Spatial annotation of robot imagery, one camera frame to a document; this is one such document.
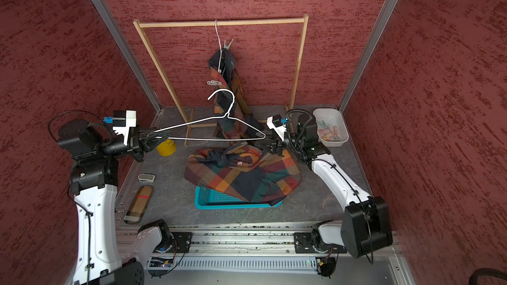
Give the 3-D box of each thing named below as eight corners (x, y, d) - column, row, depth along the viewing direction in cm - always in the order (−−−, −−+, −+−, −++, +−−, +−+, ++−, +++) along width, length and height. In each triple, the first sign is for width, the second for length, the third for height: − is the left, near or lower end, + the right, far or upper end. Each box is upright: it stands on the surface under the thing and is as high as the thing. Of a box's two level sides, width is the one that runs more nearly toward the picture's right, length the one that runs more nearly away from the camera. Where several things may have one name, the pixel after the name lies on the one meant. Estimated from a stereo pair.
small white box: (139, 182, 90) (136, 180, 88) (141, 176, 92) (139, 173, 90) (153, 182, 90) (151, 180, 88) (155, 176, 92) (153, 173, 90)
